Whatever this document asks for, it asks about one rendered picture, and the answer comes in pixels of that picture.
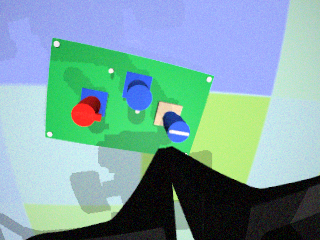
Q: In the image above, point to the green circuit board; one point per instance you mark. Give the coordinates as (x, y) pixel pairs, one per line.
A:
(113, 99)

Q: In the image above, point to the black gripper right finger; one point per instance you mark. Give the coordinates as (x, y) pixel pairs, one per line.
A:
(218, 207)

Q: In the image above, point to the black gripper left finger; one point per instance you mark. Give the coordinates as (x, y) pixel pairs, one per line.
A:
(149, 214)

